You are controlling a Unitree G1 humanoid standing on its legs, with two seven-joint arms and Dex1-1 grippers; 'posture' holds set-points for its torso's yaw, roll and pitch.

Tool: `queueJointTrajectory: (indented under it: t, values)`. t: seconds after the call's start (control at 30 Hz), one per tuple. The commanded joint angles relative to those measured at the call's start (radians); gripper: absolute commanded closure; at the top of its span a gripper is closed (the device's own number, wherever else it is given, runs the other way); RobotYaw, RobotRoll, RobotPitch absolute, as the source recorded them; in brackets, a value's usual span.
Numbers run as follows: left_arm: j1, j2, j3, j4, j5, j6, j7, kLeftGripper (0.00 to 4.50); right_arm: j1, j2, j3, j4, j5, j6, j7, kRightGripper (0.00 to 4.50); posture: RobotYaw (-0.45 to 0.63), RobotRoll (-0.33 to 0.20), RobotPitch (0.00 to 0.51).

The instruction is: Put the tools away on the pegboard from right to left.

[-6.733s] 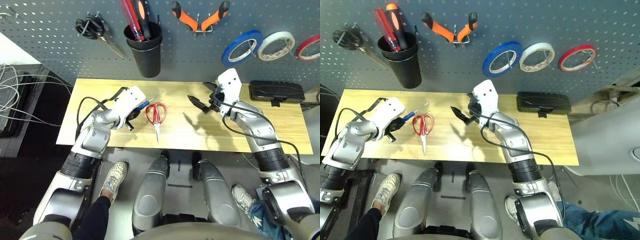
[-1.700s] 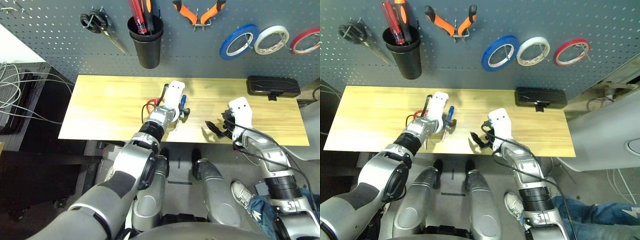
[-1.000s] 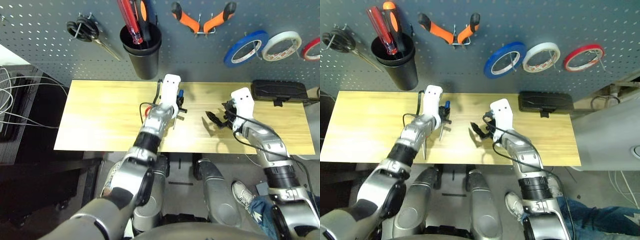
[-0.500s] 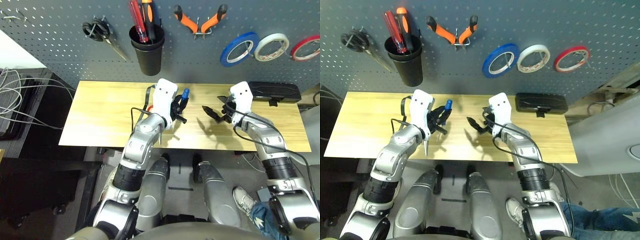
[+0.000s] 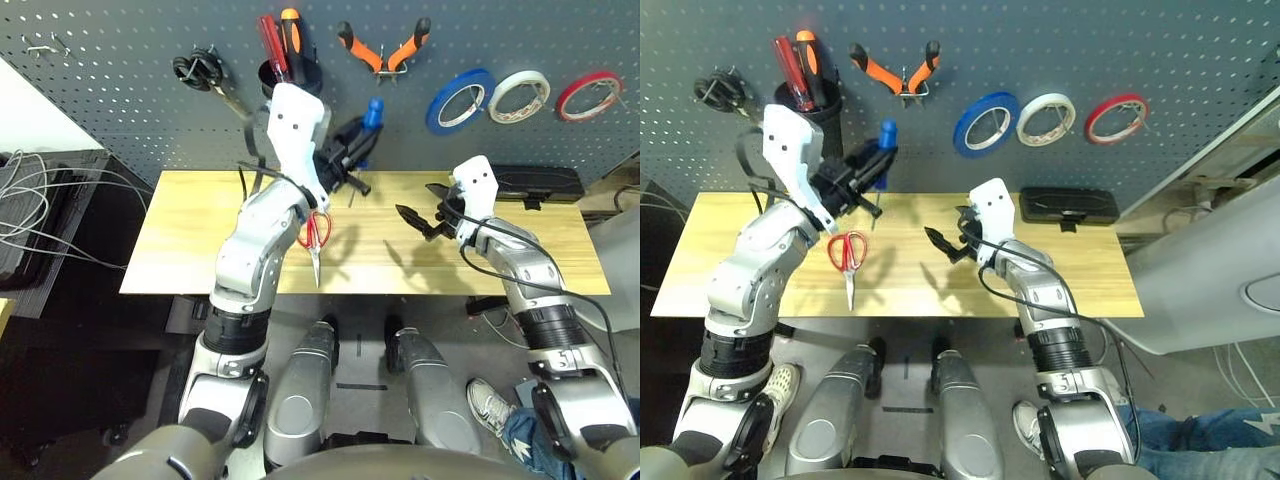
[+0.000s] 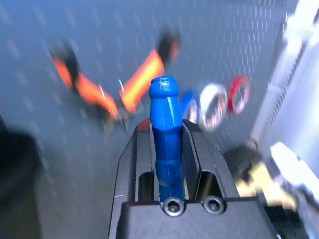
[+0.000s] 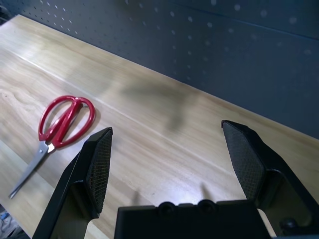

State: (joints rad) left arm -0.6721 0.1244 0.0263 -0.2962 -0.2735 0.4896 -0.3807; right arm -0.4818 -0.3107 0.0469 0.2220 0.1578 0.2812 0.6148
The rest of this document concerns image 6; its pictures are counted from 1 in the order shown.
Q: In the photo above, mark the large white machine housing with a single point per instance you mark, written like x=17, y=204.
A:
x=299, y=74

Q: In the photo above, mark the blue tape roll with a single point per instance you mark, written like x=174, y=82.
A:
x=189, y=97

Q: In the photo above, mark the grey perforated pegboard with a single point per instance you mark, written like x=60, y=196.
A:
x=74, y=161

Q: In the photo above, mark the red tape roll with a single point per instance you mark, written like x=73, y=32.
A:
x=239, y=78

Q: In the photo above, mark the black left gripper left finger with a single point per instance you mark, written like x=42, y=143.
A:
x=129, y=154

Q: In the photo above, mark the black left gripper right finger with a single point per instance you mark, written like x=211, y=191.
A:
x=199, y=149

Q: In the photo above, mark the white tape roll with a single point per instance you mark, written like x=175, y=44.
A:
x=204, y=99

